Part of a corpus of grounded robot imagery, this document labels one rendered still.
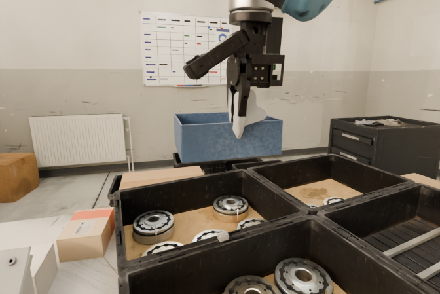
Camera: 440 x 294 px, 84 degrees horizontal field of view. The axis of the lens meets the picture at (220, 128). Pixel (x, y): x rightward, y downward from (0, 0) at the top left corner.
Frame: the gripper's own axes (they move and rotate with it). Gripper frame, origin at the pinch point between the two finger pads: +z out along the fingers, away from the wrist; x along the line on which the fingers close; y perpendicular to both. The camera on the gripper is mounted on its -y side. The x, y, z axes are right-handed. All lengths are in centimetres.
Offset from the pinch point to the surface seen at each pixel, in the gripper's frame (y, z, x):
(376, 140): 122, 36, 79
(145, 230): -18.3, 27.1, 10.9
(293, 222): 12.1, 19.2, -3.8
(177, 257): -11.7, 19.2, -7.6
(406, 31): 324, -53, 250
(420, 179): 77, 28, 18
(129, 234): -22.4, 30.5, 14.5
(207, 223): -2.3, 30.6, 14.5
